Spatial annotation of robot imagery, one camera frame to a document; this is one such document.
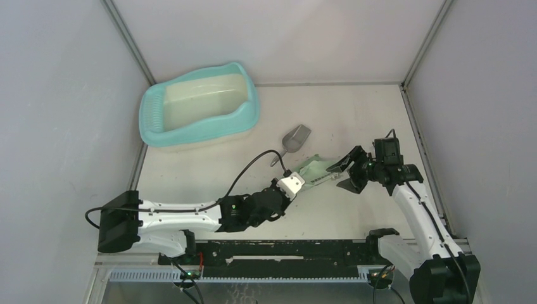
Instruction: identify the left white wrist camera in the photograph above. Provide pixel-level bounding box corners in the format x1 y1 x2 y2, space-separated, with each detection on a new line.
276 172 305 200

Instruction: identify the teal plastic litter box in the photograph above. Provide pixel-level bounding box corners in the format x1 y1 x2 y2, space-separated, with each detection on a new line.
138 62 260 148

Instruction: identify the black mounting base bar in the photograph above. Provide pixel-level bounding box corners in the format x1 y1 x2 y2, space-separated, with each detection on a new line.
158 239 388 279

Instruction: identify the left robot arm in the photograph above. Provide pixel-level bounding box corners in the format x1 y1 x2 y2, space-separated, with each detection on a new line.
98 185 296 264

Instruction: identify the green cat litter bag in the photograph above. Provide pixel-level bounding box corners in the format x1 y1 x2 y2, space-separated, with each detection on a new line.
292 154 343 192

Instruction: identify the white slotted cable duct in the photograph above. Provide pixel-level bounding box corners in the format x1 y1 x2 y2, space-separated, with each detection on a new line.
108 269 371 283

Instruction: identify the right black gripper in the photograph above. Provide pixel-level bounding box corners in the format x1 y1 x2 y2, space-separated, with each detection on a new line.
327 145 383 194

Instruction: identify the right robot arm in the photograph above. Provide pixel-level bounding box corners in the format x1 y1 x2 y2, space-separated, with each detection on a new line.
327 137 481 303

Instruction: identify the right black camera cable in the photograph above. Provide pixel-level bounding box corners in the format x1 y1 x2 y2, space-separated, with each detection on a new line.
386 128 472 304

